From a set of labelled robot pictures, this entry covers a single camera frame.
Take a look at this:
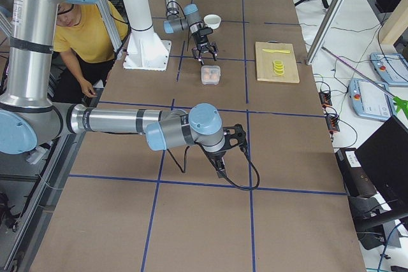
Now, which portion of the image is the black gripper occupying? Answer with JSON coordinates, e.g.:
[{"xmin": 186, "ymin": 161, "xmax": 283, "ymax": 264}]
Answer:
[
  {"xmin": 202, "ymin": 148, "xmax": 226, "ymax": 178},
  {"xmin": 191, "ymin": 27, "xmax": 218, "ymax": 65}
]

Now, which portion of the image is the clear plastic egg box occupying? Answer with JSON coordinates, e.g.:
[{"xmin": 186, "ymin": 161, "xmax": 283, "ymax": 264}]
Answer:
[{"xmin": 201, "ymin": 66, "xmax": 221, "ymax": 85}]

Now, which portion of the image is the white bowl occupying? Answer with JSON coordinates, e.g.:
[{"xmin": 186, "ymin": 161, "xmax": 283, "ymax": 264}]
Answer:
[{"xmin": 203, "ymin": 14, "xmax": 222, "ymax": 30}]

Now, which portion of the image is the bamboo cutting board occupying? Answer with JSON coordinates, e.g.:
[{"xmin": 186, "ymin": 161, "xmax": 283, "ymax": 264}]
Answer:
[{"xmin": 255, "ymin": 41, "xmax": 300, "ymax": 83}]

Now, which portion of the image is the yellow plastic knife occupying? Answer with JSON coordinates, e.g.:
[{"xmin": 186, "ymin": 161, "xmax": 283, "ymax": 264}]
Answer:
[{"xmin": 262, "ymin": 48, "xmax": 291, "ymax": 54}]

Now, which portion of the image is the person in yellow shirt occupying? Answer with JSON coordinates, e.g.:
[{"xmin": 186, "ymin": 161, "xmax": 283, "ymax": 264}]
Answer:
[{"xmin": 54, "ymin": 2, "xmax": 115, "ymax": 104}]

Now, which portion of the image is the blue teach pendant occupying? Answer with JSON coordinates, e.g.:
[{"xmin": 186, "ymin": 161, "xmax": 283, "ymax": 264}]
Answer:
[
  {"xmin": 348, "ymin": 78, "xmax": 397, "ymax": 121},
  {"xmin": 370, "ymin": 52, "xmax": 407, "ymax": 87}
]

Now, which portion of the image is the black monitor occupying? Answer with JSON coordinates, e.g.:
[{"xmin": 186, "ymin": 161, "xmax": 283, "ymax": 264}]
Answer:
[{"xmin": 355, "ymin": 115, "xmax": 407, "ymax": 205}]

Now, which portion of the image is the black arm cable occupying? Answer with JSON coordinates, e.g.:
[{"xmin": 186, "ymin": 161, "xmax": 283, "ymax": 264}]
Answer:
[
  {"xmin": 167, "ymin": 1, "xmax": 195, "ymax": 53},
  {"xmin": 165, "ymin": 144, "xmax": 261, "ymax": 190}
]

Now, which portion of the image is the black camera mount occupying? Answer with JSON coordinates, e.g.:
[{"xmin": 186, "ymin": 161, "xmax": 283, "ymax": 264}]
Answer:
[{"xmin": 222, "ymin": 124, "xmax": 248, "ymax": 154}]

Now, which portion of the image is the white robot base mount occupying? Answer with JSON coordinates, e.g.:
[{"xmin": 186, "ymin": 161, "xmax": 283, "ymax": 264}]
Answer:
[{"xmin": 123, "ymin": 0, "xmax": 171, "ymax": 71}]

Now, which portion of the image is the aluminium frame post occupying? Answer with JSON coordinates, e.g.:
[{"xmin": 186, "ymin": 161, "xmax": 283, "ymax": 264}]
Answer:
[{"xmin": 305, "ymin": 0, "xmax": 344, "ymax": 65}]

